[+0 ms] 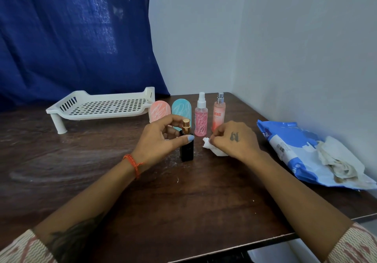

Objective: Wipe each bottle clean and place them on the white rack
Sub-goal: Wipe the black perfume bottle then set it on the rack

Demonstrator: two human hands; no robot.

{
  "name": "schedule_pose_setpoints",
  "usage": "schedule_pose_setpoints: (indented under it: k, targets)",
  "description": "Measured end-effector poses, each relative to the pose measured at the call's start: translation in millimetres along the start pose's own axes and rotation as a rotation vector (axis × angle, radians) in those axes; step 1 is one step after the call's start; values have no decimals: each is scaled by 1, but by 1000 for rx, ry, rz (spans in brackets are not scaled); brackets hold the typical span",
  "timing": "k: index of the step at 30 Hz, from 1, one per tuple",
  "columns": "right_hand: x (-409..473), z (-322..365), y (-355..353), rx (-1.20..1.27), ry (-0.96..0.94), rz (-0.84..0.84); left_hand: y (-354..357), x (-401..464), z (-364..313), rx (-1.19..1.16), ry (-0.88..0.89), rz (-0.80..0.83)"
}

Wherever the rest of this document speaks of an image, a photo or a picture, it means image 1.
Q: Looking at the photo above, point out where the person's right hand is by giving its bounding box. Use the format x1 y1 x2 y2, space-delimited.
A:
209 121 263 166

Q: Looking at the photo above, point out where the person's left hand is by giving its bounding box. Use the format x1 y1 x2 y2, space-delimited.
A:
131 114 195 174

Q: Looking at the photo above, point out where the white wet wipe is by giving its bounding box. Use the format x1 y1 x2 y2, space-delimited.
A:
202 137 229 157

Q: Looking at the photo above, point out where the black perfume bottle gold cap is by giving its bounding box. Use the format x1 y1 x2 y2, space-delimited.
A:
179 119 195 163

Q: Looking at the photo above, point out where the orange spray bottle silver cap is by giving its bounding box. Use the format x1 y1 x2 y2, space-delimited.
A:
211 92 227 132

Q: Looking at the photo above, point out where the pink squeeze bottle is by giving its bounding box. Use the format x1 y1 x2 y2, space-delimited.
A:
148 100 172 124

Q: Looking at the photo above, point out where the pink spray bottle white cap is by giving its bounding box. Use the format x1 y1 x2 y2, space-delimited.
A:
194 92 209 137

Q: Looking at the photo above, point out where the teal squeeze bottle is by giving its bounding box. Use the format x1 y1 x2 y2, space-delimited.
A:
171 98 192 132

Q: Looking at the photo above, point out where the blue white wet wipes pack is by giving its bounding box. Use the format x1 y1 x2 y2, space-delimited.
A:
256 119 377 190

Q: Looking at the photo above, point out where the white perforated plastic rack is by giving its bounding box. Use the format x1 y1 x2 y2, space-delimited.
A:
46 86 156 135

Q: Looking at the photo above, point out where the person's left forearm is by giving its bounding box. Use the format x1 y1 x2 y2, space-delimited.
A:
32 161 139 263

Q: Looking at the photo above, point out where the person's right forearm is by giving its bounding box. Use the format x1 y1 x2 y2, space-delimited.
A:
250 151 354 260

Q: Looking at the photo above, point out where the dark wooden table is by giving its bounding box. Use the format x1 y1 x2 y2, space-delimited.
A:
0 92 377 263

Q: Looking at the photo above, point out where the dark blue curtain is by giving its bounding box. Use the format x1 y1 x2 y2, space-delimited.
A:
0 0 171 112

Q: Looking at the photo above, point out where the patterned right sleeve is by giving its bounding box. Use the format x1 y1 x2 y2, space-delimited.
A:
324 222 377 263

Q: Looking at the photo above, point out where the patterned sleeve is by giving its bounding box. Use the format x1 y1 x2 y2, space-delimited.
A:
324 222 377 263
0 229 58 263

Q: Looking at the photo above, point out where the patterned left sleeve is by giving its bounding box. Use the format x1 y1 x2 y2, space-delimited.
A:
0 229 58 263

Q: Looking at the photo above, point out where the orange thread bracelet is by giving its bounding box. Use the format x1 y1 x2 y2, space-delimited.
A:
122 153 144 180

